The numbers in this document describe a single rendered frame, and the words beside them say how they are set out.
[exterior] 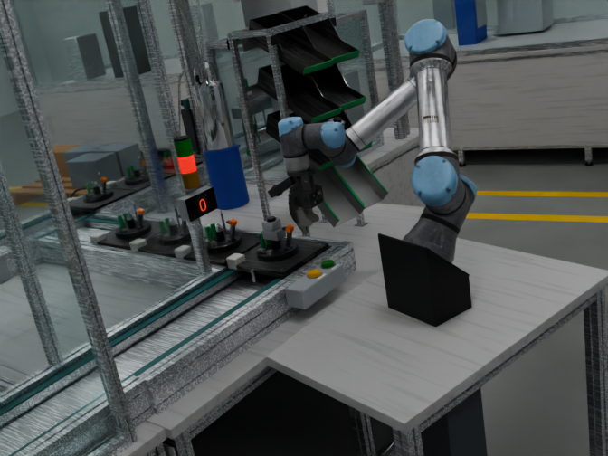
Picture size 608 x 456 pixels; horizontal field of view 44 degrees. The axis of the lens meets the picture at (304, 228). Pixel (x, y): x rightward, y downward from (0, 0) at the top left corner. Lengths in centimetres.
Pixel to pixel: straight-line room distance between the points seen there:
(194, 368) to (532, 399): 171
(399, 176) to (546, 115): 233
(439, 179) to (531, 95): 411
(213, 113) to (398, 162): 111
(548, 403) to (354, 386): 153
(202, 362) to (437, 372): 61
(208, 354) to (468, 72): 445
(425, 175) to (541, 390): 161
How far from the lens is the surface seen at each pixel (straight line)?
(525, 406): 327
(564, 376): 345
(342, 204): 260
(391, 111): 227
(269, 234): 241
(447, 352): 198
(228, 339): 208
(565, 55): 594
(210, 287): 237
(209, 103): 325
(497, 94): 610
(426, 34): 215
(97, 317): 173
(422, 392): 183
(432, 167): 196
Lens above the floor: 187
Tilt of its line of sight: 20 degrees down
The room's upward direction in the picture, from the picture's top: 10 degrees counter-clockwise
